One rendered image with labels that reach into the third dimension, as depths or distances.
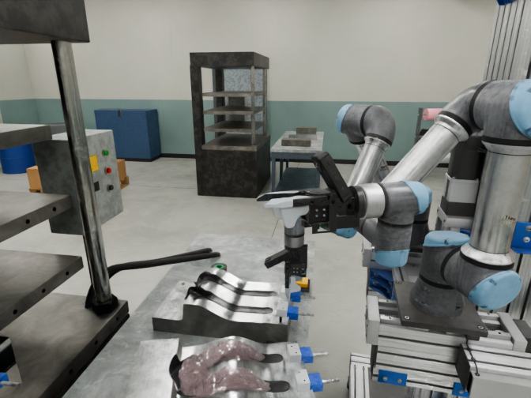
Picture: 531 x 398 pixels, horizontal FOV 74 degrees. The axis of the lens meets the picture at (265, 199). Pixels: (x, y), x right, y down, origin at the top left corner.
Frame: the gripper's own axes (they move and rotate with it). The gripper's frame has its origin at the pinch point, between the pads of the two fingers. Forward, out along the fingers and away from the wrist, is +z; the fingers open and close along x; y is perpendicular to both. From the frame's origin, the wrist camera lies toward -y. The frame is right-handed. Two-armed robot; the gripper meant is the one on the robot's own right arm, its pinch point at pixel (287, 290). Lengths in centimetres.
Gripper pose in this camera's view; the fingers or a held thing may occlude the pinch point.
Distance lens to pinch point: 141.9
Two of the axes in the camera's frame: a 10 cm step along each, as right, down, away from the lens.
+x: 1.6, -3.1, 9.4
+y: 9.9, 0.5, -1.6
